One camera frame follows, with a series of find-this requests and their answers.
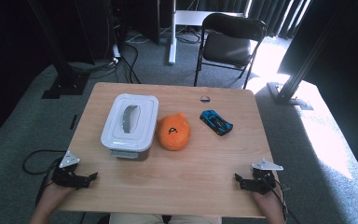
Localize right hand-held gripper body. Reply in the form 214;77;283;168
244;158;284;196

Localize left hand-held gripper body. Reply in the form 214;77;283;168
50;150;91;189

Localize grey transparent storage box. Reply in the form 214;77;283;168
108;147;152;162

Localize blue toy car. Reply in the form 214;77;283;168
199;109;234;137

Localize white box lid grey handle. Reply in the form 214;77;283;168
100;92;159;153

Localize orange plush toy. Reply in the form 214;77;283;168
156;112;192;152

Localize person's left hand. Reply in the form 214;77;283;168
45;182;76;206

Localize person's right hand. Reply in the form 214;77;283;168
251;186;282;210

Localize person's beige trousers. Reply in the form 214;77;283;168
108;212;223;224

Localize black metal stand flat base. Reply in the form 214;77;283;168
27;0;91;100

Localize black metal stand slanted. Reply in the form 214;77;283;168
266;0;339;111

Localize black folding chair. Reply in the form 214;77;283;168
193;12;268;91

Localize dark cabinet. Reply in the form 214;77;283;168
74;0;161;64

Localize dark pleated curtain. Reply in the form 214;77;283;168
195;0;311;39

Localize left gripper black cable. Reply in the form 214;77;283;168
35;157;63;207

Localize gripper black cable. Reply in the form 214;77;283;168
35;157;63;207
259;170;300;224

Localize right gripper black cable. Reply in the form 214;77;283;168
259;170;300;224

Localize black looped floor cable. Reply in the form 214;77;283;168
21;149;68;175

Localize grey cable bundle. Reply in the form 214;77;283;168
67;57;119;79

